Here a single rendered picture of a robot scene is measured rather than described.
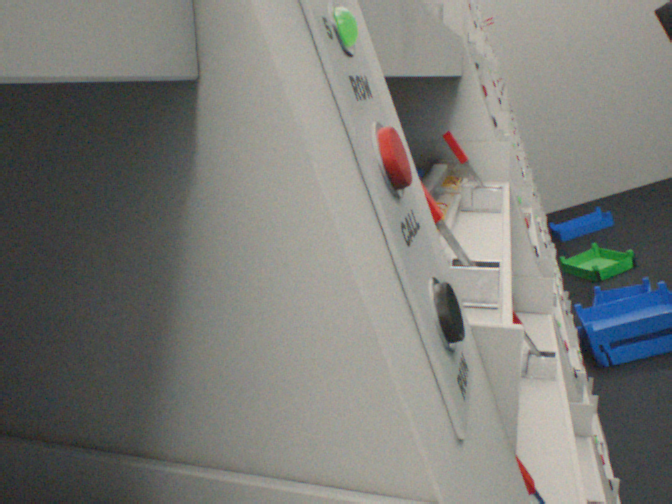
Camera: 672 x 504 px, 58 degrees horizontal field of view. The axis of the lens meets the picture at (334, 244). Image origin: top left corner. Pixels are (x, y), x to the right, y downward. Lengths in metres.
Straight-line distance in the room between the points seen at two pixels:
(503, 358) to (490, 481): 0.05
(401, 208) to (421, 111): 0.66
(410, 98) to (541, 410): 0.42
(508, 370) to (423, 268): 0.07
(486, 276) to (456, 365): 0.20
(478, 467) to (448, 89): 0.67
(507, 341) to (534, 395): 0.44
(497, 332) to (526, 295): 0.64
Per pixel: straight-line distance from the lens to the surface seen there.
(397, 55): 0.32
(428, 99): 0.81
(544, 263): 0.94
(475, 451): 0.17
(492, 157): 0.81
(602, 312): 2.35
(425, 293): 0.15
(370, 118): 0.15
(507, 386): 0.22
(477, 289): 0.37
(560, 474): 0.55
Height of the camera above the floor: 1.00
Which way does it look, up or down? 9 degrees down
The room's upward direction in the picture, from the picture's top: 21 degrees counter-clockwise
